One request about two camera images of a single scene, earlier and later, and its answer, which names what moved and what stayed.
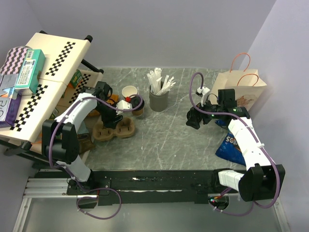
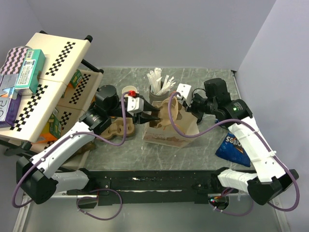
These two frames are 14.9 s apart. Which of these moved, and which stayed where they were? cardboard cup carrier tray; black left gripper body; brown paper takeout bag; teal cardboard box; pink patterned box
Moved: black left gripper body; brown paper takeout bag
Stayed: pink patterned box; cardboard cup carrier tray; teal cardboard box
